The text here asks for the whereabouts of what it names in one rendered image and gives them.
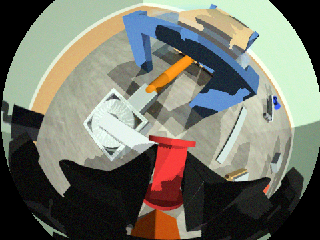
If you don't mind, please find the clear-panelled rack with blue frame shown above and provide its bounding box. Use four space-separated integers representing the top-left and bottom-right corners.
133 3 259 85

